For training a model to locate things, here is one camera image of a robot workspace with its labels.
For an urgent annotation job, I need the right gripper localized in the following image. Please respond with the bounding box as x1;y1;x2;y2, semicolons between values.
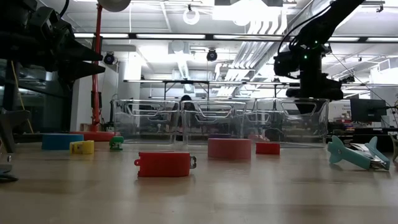
285;60;345;114

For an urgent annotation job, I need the black staple remover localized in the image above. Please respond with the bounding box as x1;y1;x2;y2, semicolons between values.
0;108;32;183

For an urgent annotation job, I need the black monitor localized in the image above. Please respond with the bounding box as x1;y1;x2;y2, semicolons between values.
349;98;387;123

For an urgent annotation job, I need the black background table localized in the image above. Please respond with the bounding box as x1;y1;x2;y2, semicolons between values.
123;79;320;102

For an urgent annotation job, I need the light blue tape roll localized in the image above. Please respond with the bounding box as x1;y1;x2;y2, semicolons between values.
41;133;85;151

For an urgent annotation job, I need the yellow hanging cable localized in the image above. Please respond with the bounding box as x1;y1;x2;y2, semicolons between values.
11;60;34;134

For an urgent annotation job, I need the long ceiling light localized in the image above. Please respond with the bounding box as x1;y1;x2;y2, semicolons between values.
136;33;206;40
326;36;361;42
366;37;398;43
73;32;130;39
213;34;284;40

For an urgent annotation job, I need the clear plastic bin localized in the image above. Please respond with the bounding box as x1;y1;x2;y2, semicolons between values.
247;97;330;149
112;98;182;144
180;99;249;146

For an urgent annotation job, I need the white ceiling ring light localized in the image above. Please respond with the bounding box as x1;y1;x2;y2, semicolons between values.
182;6;201;26

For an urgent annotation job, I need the person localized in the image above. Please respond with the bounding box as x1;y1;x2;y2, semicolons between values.
178;95;195;142

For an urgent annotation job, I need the red stapler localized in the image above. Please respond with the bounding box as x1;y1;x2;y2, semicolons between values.
255;142;281;156

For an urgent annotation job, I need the green stapler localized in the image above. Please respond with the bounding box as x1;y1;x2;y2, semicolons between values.
109;136;124;152

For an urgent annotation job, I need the pink tape roll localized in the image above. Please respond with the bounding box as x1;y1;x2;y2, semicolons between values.
207;138;252;161

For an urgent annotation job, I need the silver ceiling duct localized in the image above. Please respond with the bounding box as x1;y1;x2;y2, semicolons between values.
231;21;290;71

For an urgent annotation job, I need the yellow stapler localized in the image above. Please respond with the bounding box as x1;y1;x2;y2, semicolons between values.
69;139;95;155

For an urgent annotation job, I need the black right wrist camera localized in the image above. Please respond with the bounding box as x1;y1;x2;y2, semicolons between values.
273;50;302;78

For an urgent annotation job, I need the red desk lamp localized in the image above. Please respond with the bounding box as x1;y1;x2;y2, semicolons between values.
68;0;132;142

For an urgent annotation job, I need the red staple remover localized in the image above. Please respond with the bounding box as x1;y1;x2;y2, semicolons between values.
134;151;197;178

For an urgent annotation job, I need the black aluminium table frame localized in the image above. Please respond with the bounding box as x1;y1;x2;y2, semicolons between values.
12;133;398;146

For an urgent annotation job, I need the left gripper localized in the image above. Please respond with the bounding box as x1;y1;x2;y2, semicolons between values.
18;6;106;83

